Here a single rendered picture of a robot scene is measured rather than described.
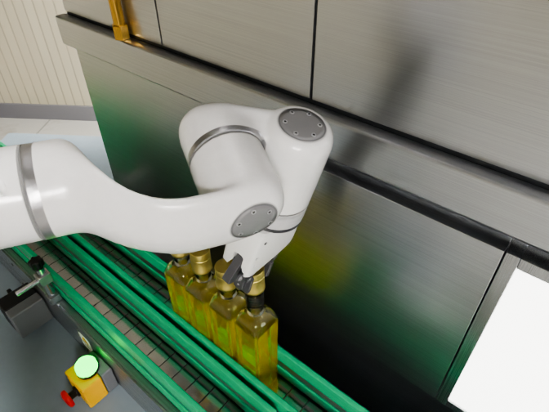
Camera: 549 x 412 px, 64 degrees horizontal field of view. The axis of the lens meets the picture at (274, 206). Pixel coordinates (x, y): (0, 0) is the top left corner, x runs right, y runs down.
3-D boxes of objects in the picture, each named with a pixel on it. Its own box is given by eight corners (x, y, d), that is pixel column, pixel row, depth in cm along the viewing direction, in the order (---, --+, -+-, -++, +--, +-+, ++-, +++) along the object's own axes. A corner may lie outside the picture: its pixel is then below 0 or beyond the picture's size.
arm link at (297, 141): (202, 160, 37) (175, 91, 43) (193, 233, 45) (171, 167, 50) (351, 142, 43) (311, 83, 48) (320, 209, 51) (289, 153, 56)
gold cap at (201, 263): (216, 266, 75) (214, 248, 72) (201, 279, 73) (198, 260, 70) (202, 257, 77) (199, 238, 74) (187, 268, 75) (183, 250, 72)
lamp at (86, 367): (103, 368, 92) (100, 360, 90) (84, 384, 90) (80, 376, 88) (91, 356, 95) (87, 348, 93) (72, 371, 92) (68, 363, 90)
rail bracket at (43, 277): (65, 301, 99) (46, 260, 91) (34, 322, 95) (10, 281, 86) (56, 292, 101) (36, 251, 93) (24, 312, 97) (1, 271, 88)
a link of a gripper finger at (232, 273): (256, 229, 56) (264, 238, 61) (215, 275, 55) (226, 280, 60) (262, 235, 56) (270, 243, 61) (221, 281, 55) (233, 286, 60)
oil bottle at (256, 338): (278, 376, 85) (279, 307, 71) (259, 397, 82) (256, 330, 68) (256, 359, 88) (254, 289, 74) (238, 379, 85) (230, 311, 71)
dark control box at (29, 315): (55, 319, 111) (43, 297, 105) (24, 340, 106) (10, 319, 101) (37, 302, 115) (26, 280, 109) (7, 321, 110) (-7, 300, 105)
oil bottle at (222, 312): (255, 360, 88) (252, 291, 74) (235, 380, 84) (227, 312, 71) (235, 344, 91) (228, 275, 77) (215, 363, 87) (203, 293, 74)
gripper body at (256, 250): (279, 164, 57) (263, 217, 66) (224, 203, 51) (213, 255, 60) (323, 199, 55) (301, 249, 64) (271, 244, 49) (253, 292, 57)
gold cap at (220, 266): (242, 282, 72) (240, 264, 70) (226, 295, 70) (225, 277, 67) (227, 271, 74) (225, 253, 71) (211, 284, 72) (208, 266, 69)
